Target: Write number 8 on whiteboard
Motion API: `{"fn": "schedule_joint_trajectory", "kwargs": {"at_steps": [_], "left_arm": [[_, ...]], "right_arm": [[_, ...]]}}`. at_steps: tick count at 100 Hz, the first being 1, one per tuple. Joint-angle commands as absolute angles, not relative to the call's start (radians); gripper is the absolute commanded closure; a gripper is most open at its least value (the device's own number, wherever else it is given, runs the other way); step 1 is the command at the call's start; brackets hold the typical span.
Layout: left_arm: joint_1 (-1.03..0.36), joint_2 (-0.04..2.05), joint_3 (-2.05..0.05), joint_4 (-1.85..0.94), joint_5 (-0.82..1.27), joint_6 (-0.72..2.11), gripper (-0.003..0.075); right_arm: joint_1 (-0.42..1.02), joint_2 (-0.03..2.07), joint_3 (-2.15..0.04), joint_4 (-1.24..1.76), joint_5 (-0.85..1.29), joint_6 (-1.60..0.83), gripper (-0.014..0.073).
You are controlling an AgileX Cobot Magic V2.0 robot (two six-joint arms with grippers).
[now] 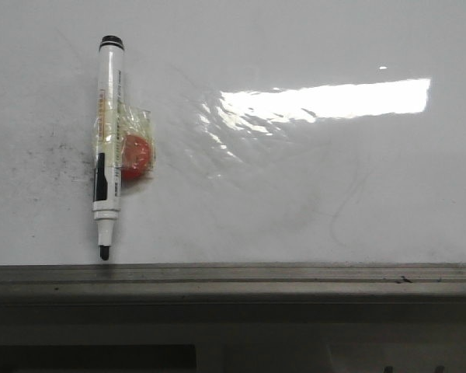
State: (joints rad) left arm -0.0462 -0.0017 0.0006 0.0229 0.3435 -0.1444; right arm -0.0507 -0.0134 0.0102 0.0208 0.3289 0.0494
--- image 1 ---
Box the white whiteboard with metal frame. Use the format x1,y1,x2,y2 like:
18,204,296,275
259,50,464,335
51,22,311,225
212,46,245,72
0,1,466,304

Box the white whiteboard marker pen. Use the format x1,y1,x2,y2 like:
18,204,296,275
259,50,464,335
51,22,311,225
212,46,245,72
92,35,124,261

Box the red round magnet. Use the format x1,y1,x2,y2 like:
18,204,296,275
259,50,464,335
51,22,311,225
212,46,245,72
121,134,153,180

